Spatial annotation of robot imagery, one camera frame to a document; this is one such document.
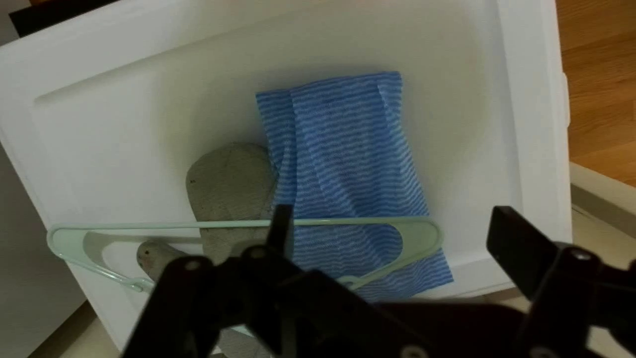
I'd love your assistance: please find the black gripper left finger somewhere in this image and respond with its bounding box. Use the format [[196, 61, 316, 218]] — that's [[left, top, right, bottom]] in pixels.
[[121, 204, 346, 358]]

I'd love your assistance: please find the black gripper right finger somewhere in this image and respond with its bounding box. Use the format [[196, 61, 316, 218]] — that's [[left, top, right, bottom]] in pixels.
[[485, 206, 636, 358]]

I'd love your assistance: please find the clear plastic clothes hanger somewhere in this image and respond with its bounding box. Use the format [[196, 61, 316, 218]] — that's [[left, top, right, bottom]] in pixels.
[[45, 218, 445, 299]]

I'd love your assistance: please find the grey oven mitt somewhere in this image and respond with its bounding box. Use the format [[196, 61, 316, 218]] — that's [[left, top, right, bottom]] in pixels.
[[135, 140, 280, 289]]

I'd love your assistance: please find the blue striped cloth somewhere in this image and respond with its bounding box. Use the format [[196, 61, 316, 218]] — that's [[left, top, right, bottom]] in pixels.
[[254, 70, 457, 305]]

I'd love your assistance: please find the white plastic storage bin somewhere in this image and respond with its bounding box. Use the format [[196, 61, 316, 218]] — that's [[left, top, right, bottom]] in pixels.
[[0, 0, 576, 355]]

